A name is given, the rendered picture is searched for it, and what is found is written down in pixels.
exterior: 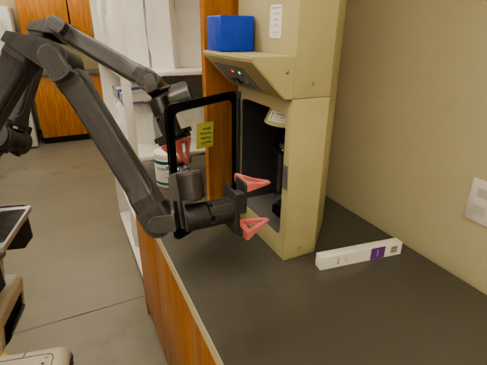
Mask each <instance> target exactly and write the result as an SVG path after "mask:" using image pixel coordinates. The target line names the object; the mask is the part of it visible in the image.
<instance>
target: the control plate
mask: <svg viewBox="0 0 487 365"><path fill-rule="evenodd" d="M214 63H215V64H216V65H217V67H218V68H219V69H220V70H221V71H222V72H223V73H224V74H225V75H226V76H227V77H228V79H229V80H230V81H231V82H232V83H235V84H238V85H242V86H245V87H247V88H252V89H254V90H257V91H262V90H261V89H260V88H259V87H258V86H257V84H256V83H255V82H254V81H253V80H252V79H251V78H250V77H249V76H248V75H247V74H246V73H245V71H244V70H243V69H242V68H239V67H233V66H229V65H226V64H219V63H216V62H214ZM232 71H234V72H232ZM238 71H239V72H240V73H241V74H239V73H238ZM229 77H230V78H231V79H230V78H229ZM232 77H233V78H235V79H236V77H237V78H238V79H239V80H240V81H241V82H242V81H243V84H242V83H239V82H238V81H237V80H236V81H234V80H233V79H232ZM245 82H247V84H245ZM250 83H251V84H252V85H249V84H250Z"/></svg>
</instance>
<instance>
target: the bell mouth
mask: <svg viewBox="0 0 487 365"><path fill-rule="evenodd" d="M264 121H265V123H267V124H269V125H272V126H274V127H281V128H286V117H285V114H284V113H282V112H280V111H278V110H276V109H272V108H270V109H269V111H268V113H267V115H266V117H265V119H264Z"/></svg>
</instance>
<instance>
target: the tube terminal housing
mask: <svg viewBox="0 0 487 365"><path fill-rule="evenodd" d="M346 1H347V0H238V15H244V16H254V50H253V51H257V52H263V53H270V54H281V55H288V56H294V57H296V61H295V73H294V94H293V98H292V100H283V99H280V98H276V97H274V96H269V95H267V94H264V93H260V92H258V91H253V90H251V89H248V88H244V87H241V86H239V85H238V91H240V92H241V133H242V101H243V100H245V99H248V100H250V101H254V102H256V103H258V104H262V105H264V106H268V107H270V108H272V109H276V110H278V111H280V112H282V113H284V114H285V117H286V132H285V145H284V158H283V164H284V165H286V166H288V182H287V191H286V190H284V189H283V184H282V196H281V210H280V231H279V233H276V231H274V230H273V229H272V228H271V227H270V226H269V225H268V224H267V223H266V224H265V225H264V226H262V227H261V228H260V229H259V230H258V231H257V232H256V234H258V236H260V237H261V239H263V241H264V242H266V244H268V246H269V247H271V249H273V250H274V252H276V254H277V255H279V257H281V258H282V260H283V261H284V260H287V259H292V258H294V257H297V256H301V255H304V254H307V253H311V252H314V250H315V246H316V243H317V239H318V235H319V233H320V228H321V225H322V218H323V212H324V205H325V192H326V185H327V178H328V166H329V159H330V146H331V139H332V132H333V120H334V113H335V106H336V93H337V85H338V74H339V67H340V60H341V47H342V40H343V33H344V20H345V14H346ZM277 3H283V19H282V35H281V39H271V38H269V24H270V4H277Z"/></svg>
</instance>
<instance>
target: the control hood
mask: <svg viewBox="0 0 487 365"><path fill-rule="evenodd" d="M203 53H204V55H205V57H206V58H208V60H209V61H210V62H211V63H212V64H213V65H214V66H215V67H216V68H217V69H218V70H219V71H220V72H221V73H222V75H223V76H224V77H225V78H226V79H227V80H228V81H229V82H230V83H232V82H231V81H230V80H229V79H228V77H227V76H226V75H225V74H224V73H223V72H222V71H221V70H220V69H219V68H218V67H217V65H216V64H215V63H214V62H216V63H219V64H226V65H229V66H233V67H239V68H242V69H243V70H244V71H245V73H246V74H247V75H248V76H249V77H250V78H251V79H252V80H253V81H254V82H255V83H256V84H257V86H258V87H259V88H260V89H261V90H262V91H258V92H260V93H264V94H267V95H269V96H274V97H276V98H280V99H283V100H292V98H293V94H294V73H295V61H296V57H294V56H288V55H281V54H270V53H263V52H257V51H240V52H219V51H210V50H203ZM232 84H235V83H232ZM235 85H238V84H235ZM239 86H241V87H244V88H247V87H245V86H242V85H239ZM248 89H251V90H253V91H257V90H254V89H252V88H248Z"/></svg>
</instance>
